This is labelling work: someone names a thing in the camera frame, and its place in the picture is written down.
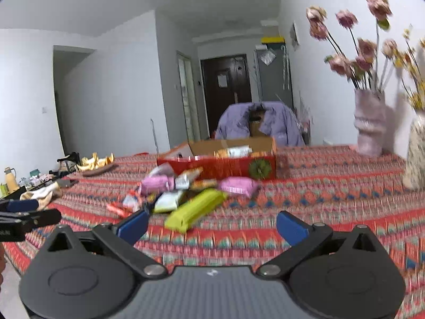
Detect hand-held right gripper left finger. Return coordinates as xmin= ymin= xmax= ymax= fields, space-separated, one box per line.
xmin=41 ymin=209 xmax=169 ymax=278

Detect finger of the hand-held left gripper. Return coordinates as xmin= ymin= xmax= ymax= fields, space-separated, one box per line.
xmin=0 ymin=199 xmax=39 ymax=212
xmin=0 ymin=208 xmax=62 ymax=231

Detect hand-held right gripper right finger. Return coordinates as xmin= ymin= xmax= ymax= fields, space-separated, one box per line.
xmin=256 ymin=210 xmax=386 ymax=278

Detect pile of mixed snack packets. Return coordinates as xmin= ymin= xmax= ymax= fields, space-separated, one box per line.
xmin=106 ymin=146 xmax=266 ymax=221

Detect pink snack packet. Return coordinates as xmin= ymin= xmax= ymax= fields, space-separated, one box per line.
xmin=138 ymin=174 xmax=176 ymax=196
xmin=220 ymin=176 xmax=260 ymax=196

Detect green snack packet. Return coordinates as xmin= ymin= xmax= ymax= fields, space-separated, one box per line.
xmin=164 ymin=188 xmax=229 ymax=234

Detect red cardboard box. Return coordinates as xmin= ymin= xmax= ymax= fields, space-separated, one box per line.
xmin=157 ymin=136 xmax=277 ymax=180

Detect cream yellow cloth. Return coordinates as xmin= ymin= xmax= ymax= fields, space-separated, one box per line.
xmin=20 ymin=181 xmax=63 ymax=211

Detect yellow thermos bottle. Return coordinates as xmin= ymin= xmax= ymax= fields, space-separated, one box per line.
xmin=4 ymin=167 xmax=20 ymax=194

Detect clutter of small items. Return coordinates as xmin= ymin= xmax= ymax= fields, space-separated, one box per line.
xmin=20 ymin=169 xmax=58 ymax=187

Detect black handbag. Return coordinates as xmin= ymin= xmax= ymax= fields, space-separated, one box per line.
xmin=50 ymin=152 xmax=81 ymax=175

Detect round plate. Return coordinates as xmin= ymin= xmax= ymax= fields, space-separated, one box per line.
xmin=81 ymin=163 xmax=117 ymax=177

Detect yellow fruit peels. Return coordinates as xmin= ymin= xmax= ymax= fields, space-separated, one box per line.
xmin=77 ymin=152 xmax=115 ymax=171

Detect brown chair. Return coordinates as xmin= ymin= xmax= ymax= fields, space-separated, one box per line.
xmin=249 ymin=106 xmax=270 ymax=137

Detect purple padded jacket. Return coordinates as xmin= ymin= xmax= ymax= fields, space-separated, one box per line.
xmin=215 ymin=102 xmax=306 ymax=147

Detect pink ceramic vase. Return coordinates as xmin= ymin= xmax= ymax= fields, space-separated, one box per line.
xmin=353 ymin=88 xmax=387 ymax=157

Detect dark entrance door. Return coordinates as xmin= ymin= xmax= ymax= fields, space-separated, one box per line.
xmin=200 ymin=54 xmax=253 ymax=138

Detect white glass door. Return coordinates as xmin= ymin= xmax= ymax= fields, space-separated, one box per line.
xmin=177 ymin=51 xmax=200 ymax=142

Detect white floral vase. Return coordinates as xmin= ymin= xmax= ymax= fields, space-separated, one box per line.
xmin=402 ymin=110 xmax=425 ymax=191

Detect grey refrigerator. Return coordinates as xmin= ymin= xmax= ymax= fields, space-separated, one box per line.
xmin=254 ymin=44 xmax=294 ymax=107

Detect white umbrella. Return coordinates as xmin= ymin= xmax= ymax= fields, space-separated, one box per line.
xmin=280 ymin=45 xmax=289 ymax=90

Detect clear plastic bag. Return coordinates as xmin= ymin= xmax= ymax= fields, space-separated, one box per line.
xmin=259 ymin=48 xmax=277 ymax=66

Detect dried pink roses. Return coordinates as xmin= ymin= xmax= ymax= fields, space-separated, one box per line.
xmin=305 ymin=0 xmax=399 ymax=91

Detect yellow flower branches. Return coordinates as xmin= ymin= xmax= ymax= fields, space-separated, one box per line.
xmin=393 ymin=23 xmax=425 ymax=110

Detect white wire rack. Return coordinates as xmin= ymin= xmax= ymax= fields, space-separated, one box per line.
xmin=297 ymin=91 xmax=313 ymax=145

